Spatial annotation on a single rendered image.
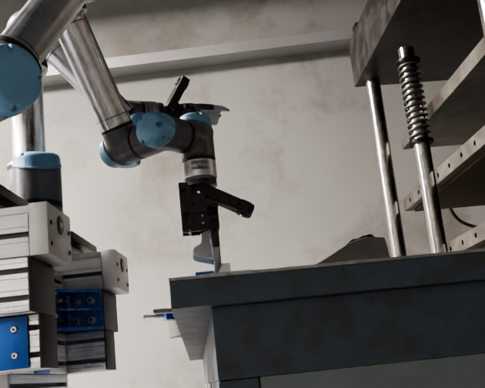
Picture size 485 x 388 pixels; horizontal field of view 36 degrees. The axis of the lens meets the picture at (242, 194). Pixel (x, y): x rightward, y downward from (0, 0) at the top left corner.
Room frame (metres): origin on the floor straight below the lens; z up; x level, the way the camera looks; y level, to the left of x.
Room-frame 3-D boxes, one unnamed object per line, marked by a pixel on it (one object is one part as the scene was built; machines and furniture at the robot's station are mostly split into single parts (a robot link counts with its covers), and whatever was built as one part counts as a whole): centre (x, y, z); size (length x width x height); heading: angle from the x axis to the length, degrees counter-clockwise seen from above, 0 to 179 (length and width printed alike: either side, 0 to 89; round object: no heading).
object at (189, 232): (1.63, 0.10, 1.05); 0.09 x 0.08 x 0.12; 95
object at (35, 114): (1.91, 0.55, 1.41); 0.15 x 0.12 x 0.55; 24
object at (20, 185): (1.80, 0.50, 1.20); 0.13 x 0.12 x 0.14; 24
